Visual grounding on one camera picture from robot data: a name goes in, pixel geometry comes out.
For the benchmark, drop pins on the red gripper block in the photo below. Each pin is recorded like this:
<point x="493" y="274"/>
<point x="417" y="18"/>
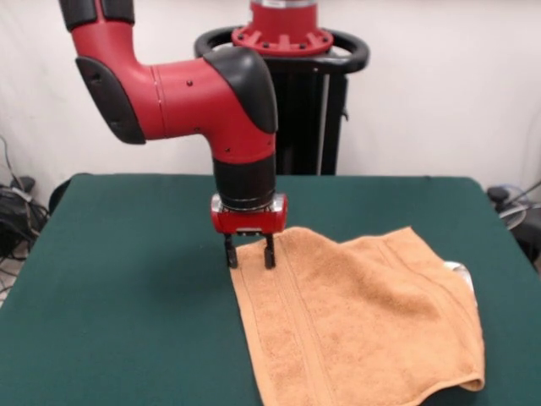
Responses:
<point x="249" y="222"/>

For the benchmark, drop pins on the tan terry towel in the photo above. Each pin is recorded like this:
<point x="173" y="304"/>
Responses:
<point x="359" y="317"/>

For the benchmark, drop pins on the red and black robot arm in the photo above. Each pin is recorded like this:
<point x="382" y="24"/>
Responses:
<point x="190" y="101"/>

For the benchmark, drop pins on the dark green table cloth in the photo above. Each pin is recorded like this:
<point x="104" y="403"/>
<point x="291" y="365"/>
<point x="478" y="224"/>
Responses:
<point x="105" y="296"/>

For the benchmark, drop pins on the small black power brick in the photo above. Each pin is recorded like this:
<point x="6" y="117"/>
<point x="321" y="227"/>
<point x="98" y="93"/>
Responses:
<point x="23" y="182"/>

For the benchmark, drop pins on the small black device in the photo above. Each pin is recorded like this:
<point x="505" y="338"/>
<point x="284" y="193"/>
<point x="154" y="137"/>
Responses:
<point x="498" y="193"/>

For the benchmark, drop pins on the black bulky object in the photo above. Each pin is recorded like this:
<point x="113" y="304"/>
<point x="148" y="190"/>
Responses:
<point x="530" y="245"/>

